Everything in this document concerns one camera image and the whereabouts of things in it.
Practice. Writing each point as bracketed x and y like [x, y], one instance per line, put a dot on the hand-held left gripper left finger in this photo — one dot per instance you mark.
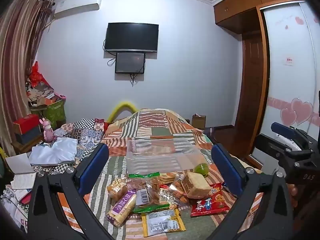
[96, 165]

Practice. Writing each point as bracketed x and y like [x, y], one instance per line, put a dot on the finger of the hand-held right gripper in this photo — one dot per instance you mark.
[287, 130]
[267, 147]

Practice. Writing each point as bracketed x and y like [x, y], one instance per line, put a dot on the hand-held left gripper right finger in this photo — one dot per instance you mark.
[225, 167]

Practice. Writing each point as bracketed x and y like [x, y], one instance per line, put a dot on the green round plastic cup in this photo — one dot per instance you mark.
[202, 170]

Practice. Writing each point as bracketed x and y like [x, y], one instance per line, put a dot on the red chips packet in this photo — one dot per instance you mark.
[210, 202]

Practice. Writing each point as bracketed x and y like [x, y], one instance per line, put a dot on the purple label rice cracker packet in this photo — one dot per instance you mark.
[122, 207]

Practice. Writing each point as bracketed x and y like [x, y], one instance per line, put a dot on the orange fried snack packet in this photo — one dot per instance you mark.
[176, 192]

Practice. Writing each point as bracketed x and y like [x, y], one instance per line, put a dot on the green edged clear snack packet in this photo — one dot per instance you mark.
[150, 192]

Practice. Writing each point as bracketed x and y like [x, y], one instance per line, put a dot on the clear plastic container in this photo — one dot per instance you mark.
[165, 155]

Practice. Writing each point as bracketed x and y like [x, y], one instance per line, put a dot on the yellow snack packet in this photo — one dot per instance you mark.
[162, 223]

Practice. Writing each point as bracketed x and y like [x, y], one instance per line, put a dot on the person's right hand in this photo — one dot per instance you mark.
[292, 192]

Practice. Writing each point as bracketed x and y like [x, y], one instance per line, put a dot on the small bread packet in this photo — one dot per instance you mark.
[117, 188]

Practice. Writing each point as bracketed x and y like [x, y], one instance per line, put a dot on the sliced cake packet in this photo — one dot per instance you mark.
[196, 183]

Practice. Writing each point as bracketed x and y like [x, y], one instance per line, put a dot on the checkered quilt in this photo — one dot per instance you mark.
[87, 132]

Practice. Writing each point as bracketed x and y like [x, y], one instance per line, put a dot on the white cloth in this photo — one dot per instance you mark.
[55, 151]

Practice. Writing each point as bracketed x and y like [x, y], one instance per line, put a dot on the white sliding wardrobe door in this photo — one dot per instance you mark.
[287, 85]

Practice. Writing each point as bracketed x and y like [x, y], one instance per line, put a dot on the brown cardboard box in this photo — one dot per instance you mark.
[198, 122]

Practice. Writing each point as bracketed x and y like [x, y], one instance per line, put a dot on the biscuit packet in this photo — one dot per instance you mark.
[168, 177]

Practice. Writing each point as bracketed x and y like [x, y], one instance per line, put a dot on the wooden door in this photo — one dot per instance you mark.
[251, 85]

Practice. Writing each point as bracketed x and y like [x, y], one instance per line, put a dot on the pink toy rabbit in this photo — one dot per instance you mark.
[48, 130]

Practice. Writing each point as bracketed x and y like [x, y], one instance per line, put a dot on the green cardboard box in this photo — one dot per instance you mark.
[56, 113]

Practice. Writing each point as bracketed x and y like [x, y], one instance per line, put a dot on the yellow foam tube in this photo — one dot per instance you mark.
[122, 105]

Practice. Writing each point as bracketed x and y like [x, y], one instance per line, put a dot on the paper label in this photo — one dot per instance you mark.
[289, 60]

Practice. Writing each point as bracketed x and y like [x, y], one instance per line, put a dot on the dark grey box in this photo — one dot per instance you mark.
[28, 136]

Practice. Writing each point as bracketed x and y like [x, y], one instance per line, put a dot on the white notebook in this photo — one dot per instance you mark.
[21, 172]

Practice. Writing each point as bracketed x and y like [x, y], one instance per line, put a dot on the pink case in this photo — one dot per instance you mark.
[61, 95]

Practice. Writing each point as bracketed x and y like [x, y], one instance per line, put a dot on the red box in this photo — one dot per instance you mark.
[26, 123]

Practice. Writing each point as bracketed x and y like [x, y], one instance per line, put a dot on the pile of papers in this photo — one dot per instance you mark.
[41, 93]

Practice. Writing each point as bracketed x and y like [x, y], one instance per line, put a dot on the red plastic bag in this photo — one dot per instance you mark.
[37, 76]

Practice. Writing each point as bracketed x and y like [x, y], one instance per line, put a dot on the small black monitor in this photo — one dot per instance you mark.
[130, 62]

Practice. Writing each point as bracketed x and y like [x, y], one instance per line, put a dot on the striped curtain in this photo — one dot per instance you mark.
[17, 67]

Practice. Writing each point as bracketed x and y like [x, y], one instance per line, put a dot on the wooden wardrobe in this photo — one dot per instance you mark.
[240, 7]

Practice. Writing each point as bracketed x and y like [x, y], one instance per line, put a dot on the white air conditioner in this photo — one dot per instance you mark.
[77, 3]

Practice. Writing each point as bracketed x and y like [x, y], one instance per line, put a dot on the wall mounted television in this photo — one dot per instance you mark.
[131, 36]

